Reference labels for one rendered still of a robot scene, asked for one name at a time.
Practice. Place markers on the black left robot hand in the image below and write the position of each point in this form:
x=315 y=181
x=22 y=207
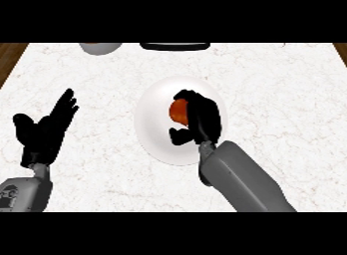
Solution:
x=46 y=132

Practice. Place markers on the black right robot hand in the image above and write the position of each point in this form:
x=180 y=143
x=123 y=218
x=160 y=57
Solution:
x=207 y=119

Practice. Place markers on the red tomato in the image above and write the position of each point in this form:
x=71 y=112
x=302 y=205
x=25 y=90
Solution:
x=177 y=112

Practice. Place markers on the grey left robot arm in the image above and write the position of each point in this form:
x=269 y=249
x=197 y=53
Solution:
x=22 y=192

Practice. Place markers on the white oval plate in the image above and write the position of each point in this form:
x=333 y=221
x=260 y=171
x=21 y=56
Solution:
x=154 y=123

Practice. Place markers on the black flat object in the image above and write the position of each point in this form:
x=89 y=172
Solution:
x=174 y=46

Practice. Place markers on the grey bowl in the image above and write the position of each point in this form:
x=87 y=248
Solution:
x=101 y=48

